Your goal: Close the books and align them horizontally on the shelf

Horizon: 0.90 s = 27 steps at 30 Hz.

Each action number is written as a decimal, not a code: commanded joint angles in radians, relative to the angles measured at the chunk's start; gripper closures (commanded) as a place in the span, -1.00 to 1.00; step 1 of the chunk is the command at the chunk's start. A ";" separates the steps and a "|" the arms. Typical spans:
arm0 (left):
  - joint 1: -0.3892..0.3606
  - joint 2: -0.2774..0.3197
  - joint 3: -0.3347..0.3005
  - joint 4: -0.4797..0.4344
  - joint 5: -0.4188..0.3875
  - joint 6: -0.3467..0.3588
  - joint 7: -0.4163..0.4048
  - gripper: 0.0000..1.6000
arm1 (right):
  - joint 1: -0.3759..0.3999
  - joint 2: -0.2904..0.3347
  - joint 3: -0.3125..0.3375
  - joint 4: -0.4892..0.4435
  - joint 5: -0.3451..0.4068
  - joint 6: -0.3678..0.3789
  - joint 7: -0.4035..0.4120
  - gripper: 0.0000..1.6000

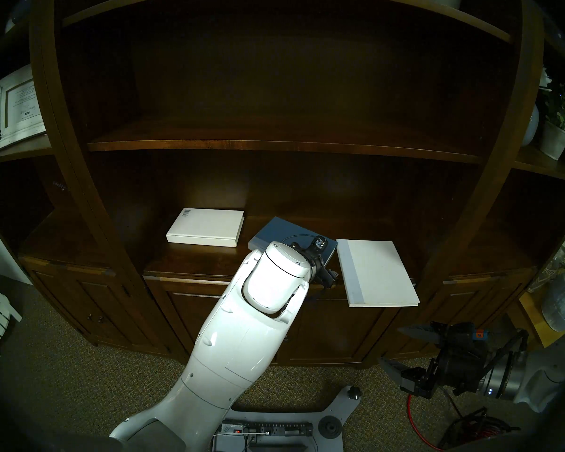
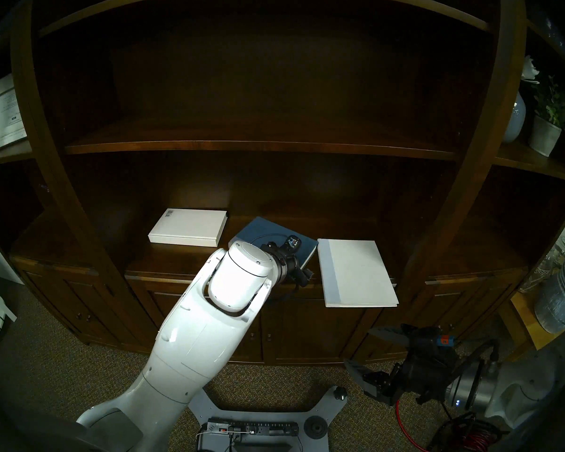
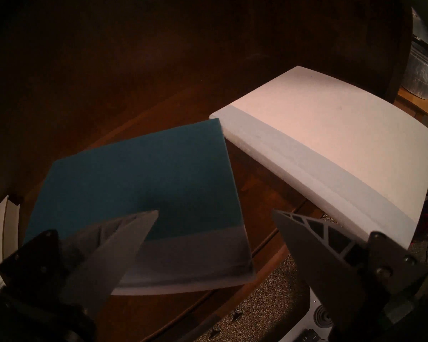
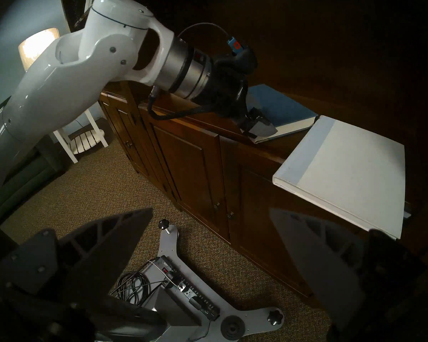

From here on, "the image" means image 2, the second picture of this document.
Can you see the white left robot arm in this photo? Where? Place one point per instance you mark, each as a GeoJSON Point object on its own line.
{"type": "Point", "coordinates": [202, 324]}

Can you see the white framed certificate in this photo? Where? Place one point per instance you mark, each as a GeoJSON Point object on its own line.
{"type": "Point", "coordinates": [4, 112]}

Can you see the green plant in white pot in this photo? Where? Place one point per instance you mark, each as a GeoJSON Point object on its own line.
{"type": "Point", "coordinates": [544, 138]}

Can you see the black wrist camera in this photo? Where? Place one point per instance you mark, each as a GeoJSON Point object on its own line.
{"type": "Point", "coordinates": [293, 242]}
{"type": "Point", "coordinates": [435, 340]}

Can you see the white book with barcode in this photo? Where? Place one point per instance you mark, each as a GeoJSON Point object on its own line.
{"type": "Point", "coordinates": [186, 227]}

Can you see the blue book with grey spine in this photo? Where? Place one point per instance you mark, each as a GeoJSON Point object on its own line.
{"type": "Point", "coordinates": [256, 227]}

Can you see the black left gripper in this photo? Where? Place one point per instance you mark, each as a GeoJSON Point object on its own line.
{"type": "Point", "coordinates": [295, 267]}

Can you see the round white vase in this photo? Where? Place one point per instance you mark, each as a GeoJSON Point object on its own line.
{"type": "Point", "coordinates": [514, 119]}

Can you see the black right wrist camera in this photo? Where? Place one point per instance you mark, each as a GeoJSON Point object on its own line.
{"type": "Point", "coordinates": [435, 340]}

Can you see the grey robot mobile base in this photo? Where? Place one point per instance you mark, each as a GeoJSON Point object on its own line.
{"type": "Point", "coordinates": [268, 415]}

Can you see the dark wooden bookshelf cabinet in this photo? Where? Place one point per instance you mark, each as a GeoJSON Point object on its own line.
{"type": "Point", "coordinates": [263, 79]}

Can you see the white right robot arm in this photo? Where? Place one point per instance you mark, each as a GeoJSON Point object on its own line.
{"type": "Point", "coordinates": [513, 390]}

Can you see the yellow wooden table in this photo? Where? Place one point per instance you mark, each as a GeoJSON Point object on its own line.
{"type": "Point", "coordinates": [527, 319]}

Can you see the grey electronics box with ports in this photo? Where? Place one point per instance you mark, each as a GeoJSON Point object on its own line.
{"type": "Point", "coordinates": [254, 428]}

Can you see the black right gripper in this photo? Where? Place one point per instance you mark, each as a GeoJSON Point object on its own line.
{"type": "Point", "coordinates": [423, 378]}

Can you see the clear plastic container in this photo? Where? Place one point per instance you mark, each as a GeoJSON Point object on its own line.
{"type": "Point", "coordinates": [560, 300]}

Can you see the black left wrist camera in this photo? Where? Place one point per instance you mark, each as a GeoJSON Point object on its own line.
{"type": "Point", "coordinates": [293, 242]}

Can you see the large white book grey spine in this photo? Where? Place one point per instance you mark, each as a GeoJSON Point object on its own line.
{"type": "Point", "coordinates": [358, 272]}

